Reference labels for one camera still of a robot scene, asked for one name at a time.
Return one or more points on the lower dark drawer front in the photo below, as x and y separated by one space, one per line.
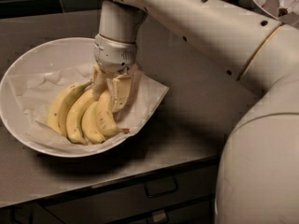
195 211

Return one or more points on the black drawer handle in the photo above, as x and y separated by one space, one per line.
160 187

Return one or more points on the dark drawer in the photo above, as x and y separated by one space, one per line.
112 207
195 211

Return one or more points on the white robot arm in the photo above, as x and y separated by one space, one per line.
258 180

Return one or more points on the white crumpled paper liner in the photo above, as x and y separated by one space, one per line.
143 97

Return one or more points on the upper dark drawer front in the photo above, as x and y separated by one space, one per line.
112 207

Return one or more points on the large white bowl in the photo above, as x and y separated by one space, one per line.
46 55

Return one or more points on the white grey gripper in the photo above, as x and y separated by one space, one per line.
114 54

